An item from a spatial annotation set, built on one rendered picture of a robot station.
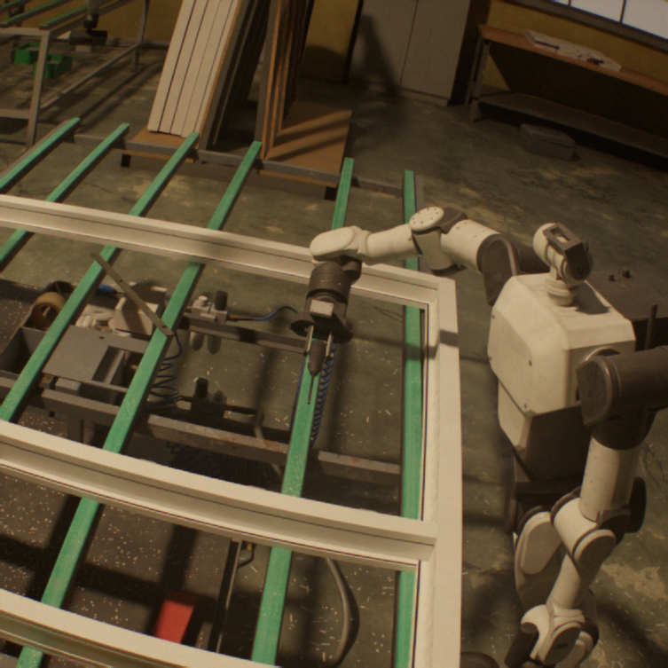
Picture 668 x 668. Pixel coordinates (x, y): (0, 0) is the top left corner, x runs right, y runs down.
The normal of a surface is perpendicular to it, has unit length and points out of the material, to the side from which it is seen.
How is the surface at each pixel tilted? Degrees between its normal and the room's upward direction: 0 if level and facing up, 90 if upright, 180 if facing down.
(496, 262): 81
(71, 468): 90
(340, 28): 90
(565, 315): 11
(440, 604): 0
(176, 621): 0
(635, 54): 90
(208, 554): 0
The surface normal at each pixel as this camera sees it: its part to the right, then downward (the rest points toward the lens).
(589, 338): 0.15, -0.37
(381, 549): -0.09, 0.46
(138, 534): 0.18, -0.87
